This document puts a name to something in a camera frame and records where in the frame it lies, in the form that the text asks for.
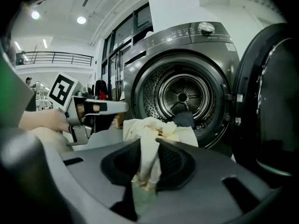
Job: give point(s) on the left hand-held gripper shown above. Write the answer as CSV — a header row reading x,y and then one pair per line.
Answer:
x,y
59,90

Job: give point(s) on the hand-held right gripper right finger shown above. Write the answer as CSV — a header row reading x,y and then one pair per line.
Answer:
x,y
210,178

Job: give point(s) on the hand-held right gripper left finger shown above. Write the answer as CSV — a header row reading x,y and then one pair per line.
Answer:
x,y
93,178

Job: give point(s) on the cream clothes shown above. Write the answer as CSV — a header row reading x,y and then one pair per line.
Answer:
x,y
144,134

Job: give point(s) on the black washing machine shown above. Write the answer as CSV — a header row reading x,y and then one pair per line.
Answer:
x,y
151,59

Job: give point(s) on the grey clothing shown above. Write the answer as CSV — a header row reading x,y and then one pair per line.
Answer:
x,y
184,119

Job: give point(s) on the person's left forearm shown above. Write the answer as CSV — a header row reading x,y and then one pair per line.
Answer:
x,y
42,122

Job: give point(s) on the round black washing machine door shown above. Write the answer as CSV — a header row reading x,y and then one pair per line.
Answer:
x,y
275,101

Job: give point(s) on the person's left hand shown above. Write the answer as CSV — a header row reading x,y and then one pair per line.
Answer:
x,y
80,111

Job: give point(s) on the brown cardboard box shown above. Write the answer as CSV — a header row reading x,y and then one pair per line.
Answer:
x,y
119,121

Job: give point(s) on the hanging black garment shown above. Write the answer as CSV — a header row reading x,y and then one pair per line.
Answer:
x,y
101,86

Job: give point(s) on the person's beige trousers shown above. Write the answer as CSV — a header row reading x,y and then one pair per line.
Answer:
x,y
51,139

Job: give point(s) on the black balcony railing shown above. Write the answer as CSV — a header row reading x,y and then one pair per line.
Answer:
x,y
58,58

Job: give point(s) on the black framed glass partition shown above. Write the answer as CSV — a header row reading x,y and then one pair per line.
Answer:
x,y
121,31

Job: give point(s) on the ceiling tube light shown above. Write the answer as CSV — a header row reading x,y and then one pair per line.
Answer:
x,y
45,44
17,46

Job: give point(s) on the round ceiling light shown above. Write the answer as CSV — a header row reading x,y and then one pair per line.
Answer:
x,y
35,15
81,20

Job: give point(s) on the white plastic box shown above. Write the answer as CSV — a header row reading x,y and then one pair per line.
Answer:
x,y
172,8

